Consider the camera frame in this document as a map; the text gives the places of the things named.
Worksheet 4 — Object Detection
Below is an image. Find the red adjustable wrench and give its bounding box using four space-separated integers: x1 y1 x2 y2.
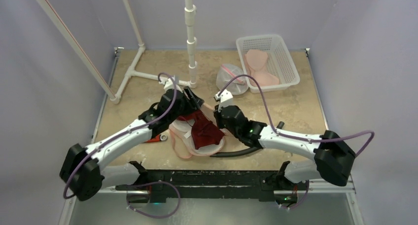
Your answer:
146 134 168 143

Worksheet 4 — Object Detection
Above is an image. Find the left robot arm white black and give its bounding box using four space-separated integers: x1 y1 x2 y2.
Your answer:
59 87 205 201

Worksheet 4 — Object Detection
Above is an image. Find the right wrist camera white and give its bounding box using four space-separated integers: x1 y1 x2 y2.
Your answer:
214 90 233 112

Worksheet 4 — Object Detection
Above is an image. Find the floral mesh laundry bag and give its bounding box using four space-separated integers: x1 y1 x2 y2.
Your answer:
169 103 231 159

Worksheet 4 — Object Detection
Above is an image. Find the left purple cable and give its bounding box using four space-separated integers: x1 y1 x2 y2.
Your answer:
63 72 178 200

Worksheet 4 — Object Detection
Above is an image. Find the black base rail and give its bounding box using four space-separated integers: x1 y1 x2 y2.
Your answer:
115 163 307 204

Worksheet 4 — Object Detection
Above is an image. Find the white mesh laundry bag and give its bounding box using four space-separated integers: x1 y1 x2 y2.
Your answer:
216 64 248 96

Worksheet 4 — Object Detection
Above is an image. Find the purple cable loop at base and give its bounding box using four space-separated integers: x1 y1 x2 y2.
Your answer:
126 181 182 220

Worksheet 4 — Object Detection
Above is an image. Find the white pvc pipe rack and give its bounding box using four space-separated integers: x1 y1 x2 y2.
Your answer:
35 0 198 104

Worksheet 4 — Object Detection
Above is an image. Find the dark red bra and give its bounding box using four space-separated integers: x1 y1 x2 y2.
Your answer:
177 110 224 150

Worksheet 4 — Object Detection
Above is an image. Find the black corrugated hose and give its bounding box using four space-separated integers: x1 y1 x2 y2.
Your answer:
210 121 285 158

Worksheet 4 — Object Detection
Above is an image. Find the white plastic basket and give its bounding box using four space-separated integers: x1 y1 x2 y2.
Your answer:
236 34 300 92

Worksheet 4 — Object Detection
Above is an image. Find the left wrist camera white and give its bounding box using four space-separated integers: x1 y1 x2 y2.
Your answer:
158 76 181 92

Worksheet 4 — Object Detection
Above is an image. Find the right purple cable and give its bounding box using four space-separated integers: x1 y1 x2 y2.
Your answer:
217 74 375 157

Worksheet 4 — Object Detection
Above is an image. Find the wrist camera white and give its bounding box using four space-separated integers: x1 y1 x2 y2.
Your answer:
158 76 181 92
214 90 233 112

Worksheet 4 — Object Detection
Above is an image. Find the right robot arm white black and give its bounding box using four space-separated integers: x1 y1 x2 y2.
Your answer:
213 105 356 189

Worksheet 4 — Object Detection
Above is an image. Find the pink bra in basket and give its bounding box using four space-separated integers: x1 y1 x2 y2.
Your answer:
244 49 280 87

